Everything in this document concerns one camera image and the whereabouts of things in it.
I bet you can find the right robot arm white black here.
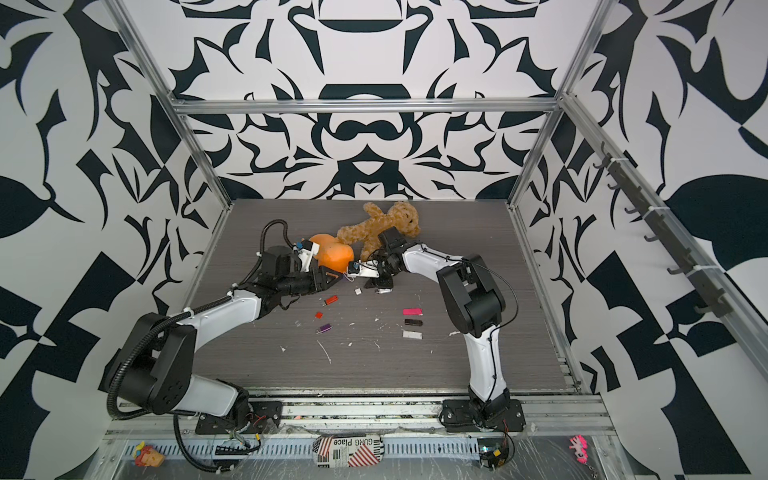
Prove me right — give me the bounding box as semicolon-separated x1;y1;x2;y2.
369;227;526;433

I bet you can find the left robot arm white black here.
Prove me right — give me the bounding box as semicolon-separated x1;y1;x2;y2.
104;233;350;431

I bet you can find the orange plush fish toy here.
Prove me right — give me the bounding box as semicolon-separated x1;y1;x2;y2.
310;234;355;273

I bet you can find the brown teddy bear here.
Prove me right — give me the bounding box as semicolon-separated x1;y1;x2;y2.
336;201;420;261

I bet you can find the white paper tag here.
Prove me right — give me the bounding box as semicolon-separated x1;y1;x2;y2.
402;330;423;340

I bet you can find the printed label sticker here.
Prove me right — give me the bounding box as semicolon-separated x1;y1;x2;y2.
312;434;385;468

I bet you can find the colourful small toy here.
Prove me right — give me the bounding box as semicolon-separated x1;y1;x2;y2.
133;442;165;468

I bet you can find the pink toy figure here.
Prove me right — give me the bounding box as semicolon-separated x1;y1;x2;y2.
569;435;589;465

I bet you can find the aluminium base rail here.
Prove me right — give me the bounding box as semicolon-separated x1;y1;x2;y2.
101;392;619;439

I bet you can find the aluminium frame post left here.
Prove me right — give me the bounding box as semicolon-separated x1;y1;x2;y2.
103;0;233;210

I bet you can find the wall hook rack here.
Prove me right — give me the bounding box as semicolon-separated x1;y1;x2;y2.
596;151;734;318

